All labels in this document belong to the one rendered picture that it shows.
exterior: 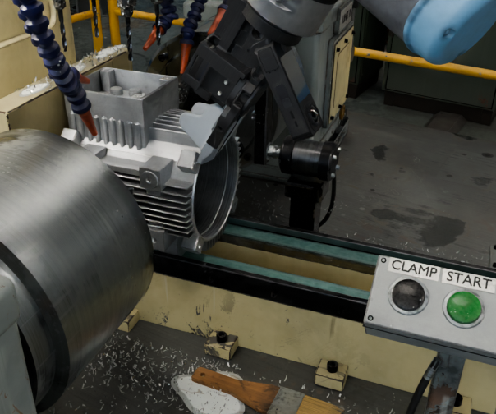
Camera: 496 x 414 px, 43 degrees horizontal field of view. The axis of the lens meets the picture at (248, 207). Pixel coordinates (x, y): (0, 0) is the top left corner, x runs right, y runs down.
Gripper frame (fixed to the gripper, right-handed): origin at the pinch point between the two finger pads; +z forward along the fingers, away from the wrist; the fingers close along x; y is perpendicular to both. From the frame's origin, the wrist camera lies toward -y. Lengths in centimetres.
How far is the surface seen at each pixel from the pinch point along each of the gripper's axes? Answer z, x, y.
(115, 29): 144, -267, 123
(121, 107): 2.4, -0.9, 13.3
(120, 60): 6.8, -17.2, 21.8
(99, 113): 5.3, -1.0, 15.5
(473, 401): 5.2, 1.2, -45.5
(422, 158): 14, -74, -33
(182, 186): 4.1, 2.5, 0.7
